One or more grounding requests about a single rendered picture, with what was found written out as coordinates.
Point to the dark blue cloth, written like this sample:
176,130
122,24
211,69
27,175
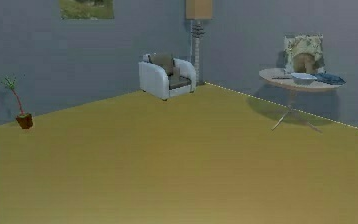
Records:
330,78

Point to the green framed wall picture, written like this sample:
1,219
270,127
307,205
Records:
87,9

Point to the floor lamp with tan shade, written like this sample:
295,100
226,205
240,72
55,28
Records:
198,10

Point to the pale blue rectangular container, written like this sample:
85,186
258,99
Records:
303,77

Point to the round beige dining table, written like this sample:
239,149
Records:
297,85

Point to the house plant in brown pot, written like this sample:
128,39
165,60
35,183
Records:
24,120

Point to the thin dark utensil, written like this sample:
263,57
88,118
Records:
281,78

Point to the white armchair with grey cushions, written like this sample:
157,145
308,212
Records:
160,78

